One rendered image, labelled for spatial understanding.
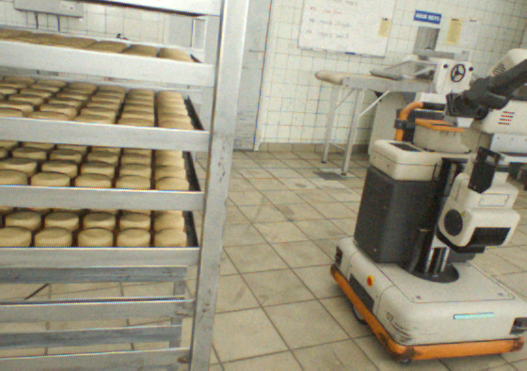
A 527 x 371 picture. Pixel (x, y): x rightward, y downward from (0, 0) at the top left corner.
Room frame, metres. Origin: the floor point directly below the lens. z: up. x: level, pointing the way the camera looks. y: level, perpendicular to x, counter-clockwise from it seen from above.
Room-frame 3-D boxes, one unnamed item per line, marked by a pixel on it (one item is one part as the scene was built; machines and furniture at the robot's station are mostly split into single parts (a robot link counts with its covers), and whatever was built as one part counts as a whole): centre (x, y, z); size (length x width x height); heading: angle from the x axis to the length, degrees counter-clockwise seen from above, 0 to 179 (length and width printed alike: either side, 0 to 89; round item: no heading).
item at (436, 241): (1.72, -0.92, 0.55); 0.28 x 0.27 x 0.25; 107
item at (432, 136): (1.97, -0.79, 0.87); 0.23 x 0.15 x 0.11; 107
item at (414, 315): (1.86, -0.82, 0.16); 0.67 x 0.64 x 0.25; 17
